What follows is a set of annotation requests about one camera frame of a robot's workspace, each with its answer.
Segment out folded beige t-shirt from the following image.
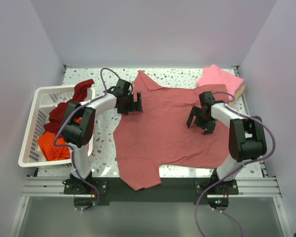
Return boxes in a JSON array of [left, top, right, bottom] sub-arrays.
[[228, 85, 247, 108]]

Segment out orange t-shirt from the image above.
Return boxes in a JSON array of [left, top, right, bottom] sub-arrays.
[[38, 118, 71, 161]]

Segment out dusty red t-shirt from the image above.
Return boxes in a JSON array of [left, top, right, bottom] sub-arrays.
[[113, 71, 229, 191]]

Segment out dark red t-shirt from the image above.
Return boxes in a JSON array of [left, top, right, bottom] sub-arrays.
[[44, 79, 94, 134]]

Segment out folded pink t-shirt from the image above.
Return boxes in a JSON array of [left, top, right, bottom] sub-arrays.
[[196, 64, 244, 95]]

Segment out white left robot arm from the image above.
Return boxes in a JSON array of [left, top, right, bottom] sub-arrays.
[[58, 79, 143, 190]]

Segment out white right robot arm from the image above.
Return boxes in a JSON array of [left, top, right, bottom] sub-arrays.
[[186, 91, 267, 188]]

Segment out aluminium frame rail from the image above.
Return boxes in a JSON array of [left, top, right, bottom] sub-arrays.
[[21, 177, 281, 198]]

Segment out white plastic laundry basket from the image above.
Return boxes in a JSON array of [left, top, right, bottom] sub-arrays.
[[18, 84, 96, 169]]

